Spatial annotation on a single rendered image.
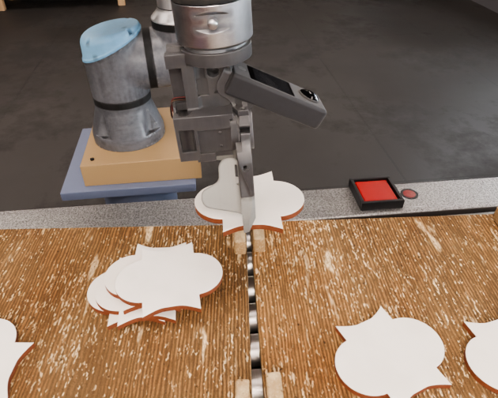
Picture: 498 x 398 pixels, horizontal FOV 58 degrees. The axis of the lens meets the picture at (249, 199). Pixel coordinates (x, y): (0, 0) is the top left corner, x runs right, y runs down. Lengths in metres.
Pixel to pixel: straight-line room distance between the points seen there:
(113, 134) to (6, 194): 1.74
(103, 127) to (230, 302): 0.51
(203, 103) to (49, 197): 2.09
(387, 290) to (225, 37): 0.40
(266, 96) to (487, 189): 0.56
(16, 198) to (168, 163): 1.74
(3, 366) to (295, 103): 0.44
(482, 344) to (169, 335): 0.37
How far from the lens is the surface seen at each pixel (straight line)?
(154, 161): 0.91
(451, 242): 0.75
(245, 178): 0.47
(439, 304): 0.65
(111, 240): 0.72
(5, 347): 0.62
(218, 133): 0.48
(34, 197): 2.56
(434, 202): 0.86
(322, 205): 0.79
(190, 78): 0.46
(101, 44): 0.89
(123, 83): 0.91
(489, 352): 0.62
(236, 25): 0.43
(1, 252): 0.76
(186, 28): 0.44
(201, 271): 0.60
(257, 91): 0.47
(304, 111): 0.49
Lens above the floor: 1.40
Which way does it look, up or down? 38 degrees down
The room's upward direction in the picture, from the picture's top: straight up
